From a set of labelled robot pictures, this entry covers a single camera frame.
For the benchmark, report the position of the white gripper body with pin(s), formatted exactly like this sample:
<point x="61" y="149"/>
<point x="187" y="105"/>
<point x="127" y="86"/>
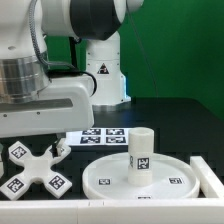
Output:
<point x="63" y="106"/>

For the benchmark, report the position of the white round table top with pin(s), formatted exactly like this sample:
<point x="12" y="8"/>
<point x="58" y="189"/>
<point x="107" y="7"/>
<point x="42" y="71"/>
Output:
<point x="121" y="176"/>

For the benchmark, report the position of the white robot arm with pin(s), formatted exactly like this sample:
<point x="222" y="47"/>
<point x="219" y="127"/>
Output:
<point x="59" y="62"/>

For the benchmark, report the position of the white marker tag sheet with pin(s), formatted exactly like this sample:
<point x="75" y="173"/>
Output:
<point x="98" y="136"/>

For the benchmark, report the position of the small white block left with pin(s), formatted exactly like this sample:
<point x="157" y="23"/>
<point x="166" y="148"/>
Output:
<point x="1" y="167"/>

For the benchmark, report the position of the white L-shaped frame border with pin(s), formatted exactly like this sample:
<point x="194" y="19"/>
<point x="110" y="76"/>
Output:
<point x="206" y="210"/>

